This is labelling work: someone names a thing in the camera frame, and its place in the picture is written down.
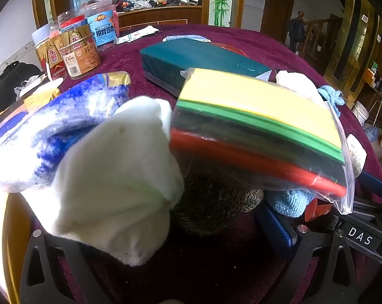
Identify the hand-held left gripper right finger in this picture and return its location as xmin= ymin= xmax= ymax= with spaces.
xmin=256 ymin=203 xmax=354 ymax=304

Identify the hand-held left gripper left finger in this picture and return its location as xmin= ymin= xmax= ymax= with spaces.
xmin=19 ymin=230 xmax=116 ymax=304

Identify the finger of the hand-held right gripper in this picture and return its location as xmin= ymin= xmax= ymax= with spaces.
xmin=353 ymin=169 xmax=382 ymax=216

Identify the gold rimmed white box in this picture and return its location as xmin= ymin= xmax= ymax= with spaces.
xmin=0 ymin=88 xmax=62 ymax=295

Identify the brown furry plush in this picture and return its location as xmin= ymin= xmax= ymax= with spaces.
xmin=171 ymin=168 xmax=265 ymax=236

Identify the coloured sponge pack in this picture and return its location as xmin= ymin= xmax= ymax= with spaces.
xmin=169 ymin=67 xmax=356 ymax=216

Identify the blue white patterned bag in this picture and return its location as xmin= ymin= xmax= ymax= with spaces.
xmin=0 ymin=71 xmax=132 ymax=194

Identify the red soft item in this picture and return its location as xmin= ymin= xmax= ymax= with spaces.
xmin=304 ymin=196 xmax=335 ymax=223

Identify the light blue towel cloth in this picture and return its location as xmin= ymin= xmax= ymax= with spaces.
xmin=317 ymin=85 xmax=345 ymax=117
xmin=265 ymin=188 xmax=316 ymax=218

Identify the white plastic bucket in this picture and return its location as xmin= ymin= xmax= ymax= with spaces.
xmin=351 ymin=101 xmax=370 ymax=126

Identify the white pink cloth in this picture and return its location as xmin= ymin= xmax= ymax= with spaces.
xmin=275 ymin=70 xmax=323 ymax=102

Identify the wooden stair railing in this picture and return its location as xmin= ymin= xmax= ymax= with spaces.
xmin=297 ymin=10 xmax=343 ymax=68

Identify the dark hanging jacket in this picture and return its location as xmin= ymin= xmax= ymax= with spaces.
xmin=285 ymin=17 xmax=306 ymax=42

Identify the black sofa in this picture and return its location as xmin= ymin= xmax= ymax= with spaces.
xmin=0 ymin=62 xmax=43 ymax=119

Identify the red flat packet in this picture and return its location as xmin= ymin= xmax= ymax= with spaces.
xmin=215 ymin=42 xmax=252 ymax=58

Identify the dark green box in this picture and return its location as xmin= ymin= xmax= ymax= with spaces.
xmin=139 ymin=38 xmax=273 ymax=98

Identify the brown wooden door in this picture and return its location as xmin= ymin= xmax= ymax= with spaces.
xmin=260 ymin=0 xmax=296 ymax=35

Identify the brown label snack jar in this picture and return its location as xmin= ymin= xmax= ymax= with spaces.
xmin=58 ymin=36 xmax=102 ymax=80

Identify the blue white paper packet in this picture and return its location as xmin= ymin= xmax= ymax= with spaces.
xmin=162 ymin=34 xmax=212 ymax=44

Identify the bamboo painted panel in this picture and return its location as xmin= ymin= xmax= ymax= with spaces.
xmin=208 ymin=0 xmax=235 ymax=28

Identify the white paper envelope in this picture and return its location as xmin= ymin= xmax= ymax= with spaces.
xmin=116 ymin=25 xmax=160 ymax=44

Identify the red blue lid jar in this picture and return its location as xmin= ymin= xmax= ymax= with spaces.
xmin=57 ymin=8 xmax=95 ymax=43

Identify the pink jar blue label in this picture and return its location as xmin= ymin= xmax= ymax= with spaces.
xmin=84 ymin=2 xmax=119 ymax=52

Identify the wooden counter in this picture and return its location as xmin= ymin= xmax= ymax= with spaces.
xmin=116 ymin=5 xmax=203 ymax=33

